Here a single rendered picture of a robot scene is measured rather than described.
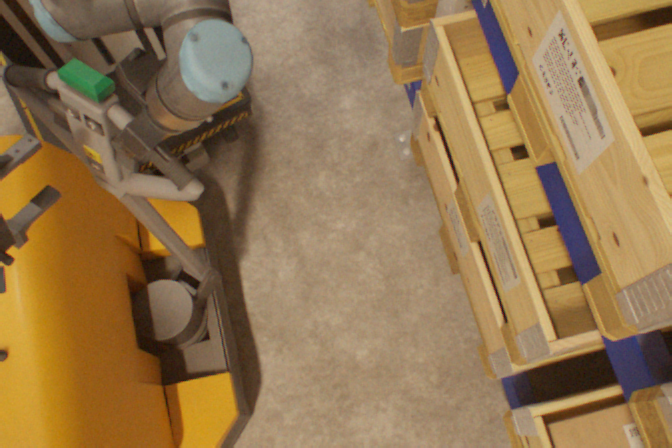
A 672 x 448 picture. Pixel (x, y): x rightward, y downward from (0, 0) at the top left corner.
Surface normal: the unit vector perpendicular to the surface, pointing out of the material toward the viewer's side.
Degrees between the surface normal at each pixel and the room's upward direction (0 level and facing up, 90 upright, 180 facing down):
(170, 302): 0
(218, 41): 35
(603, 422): 0
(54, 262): 68
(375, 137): 0
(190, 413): 22
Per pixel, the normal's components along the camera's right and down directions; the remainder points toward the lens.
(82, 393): 0.92, -0.33
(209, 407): 0.34, -0.40
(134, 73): 0.53, -0.22
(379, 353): -0.02, -0.33
